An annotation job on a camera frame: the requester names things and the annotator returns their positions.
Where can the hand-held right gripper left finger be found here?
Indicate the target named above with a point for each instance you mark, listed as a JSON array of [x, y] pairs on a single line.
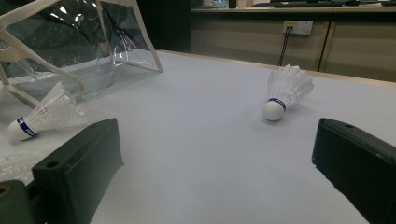
[[77, 171]]

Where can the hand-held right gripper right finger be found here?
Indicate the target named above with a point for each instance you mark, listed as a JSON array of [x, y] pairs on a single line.
[[358, 165]]

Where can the white shuttlecock with blue band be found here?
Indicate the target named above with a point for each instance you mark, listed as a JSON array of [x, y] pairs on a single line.
[[21, 130], [274, 110]]

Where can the clear plastic bag beige trim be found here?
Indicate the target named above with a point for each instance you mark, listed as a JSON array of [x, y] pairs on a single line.
[[77, 37]]

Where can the beige wooden cabinet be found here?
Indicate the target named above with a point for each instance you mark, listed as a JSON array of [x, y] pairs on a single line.
[[249, 40]]

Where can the white wall socket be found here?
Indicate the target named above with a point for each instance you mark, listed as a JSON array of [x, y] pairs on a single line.
[[300, 27]]

